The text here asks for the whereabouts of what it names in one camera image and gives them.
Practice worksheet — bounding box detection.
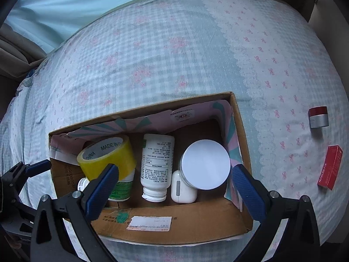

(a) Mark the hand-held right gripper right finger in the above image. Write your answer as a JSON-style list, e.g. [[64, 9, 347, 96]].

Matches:
[[232, 164, 321, 262]]

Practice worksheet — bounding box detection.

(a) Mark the white earbuds case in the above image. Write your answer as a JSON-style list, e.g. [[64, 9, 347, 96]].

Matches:
[[171, 170, 198, 204]]

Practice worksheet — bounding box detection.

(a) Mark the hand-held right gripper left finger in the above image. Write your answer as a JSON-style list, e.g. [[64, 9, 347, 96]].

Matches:
[[29, 164, 120, 262]]

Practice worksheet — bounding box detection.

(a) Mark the red cap silver jar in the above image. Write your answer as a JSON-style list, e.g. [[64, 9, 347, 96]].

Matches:
[[308, 105, 330, 129]]

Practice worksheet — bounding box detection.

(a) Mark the light blue hanging cloth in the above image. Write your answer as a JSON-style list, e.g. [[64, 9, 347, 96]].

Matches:
[[5, 0, 226, 54]]

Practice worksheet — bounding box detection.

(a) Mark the white pill bottle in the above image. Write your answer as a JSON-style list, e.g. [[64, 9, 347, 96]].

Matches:
[[140, 133, 176, 202]]

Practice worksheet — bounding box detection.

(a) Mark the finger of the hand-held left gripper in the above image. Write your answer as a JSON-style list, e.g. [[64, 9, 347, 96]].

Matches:
[[24, 159, 52, 179], [0, 162, 30, 197]]

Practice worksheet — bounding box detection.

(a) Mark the tiny white bottle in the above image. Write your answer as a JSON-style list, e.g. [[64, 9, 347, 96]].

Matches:
[[77, 177, 91, 196]]

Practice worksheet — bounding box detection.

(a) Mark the round white lid jar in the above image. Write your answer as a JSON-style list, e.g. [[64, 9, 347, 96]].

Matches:
[[178, 139, 231, 190]]

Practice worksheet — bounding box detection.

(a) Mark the small green white bottle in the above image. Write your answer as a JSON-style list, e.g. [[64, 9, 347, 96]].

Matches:
[[107, 167, 136, 202]]

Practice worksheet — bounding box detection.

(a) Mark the red carton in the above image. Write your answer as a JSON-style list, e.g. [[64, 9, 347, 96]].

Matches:
[[317, 145, 343, 191]]

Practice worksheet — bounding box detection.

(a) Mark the yellow tape roll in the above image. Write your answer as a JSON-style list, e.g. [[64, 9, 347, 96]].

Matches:
[[77, 135, 137, 182]]

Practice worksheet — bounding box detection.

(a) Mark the cardboard box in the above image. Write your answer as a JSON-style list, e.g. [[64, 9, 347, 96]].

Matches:
[[48, 91, 254, 245]]

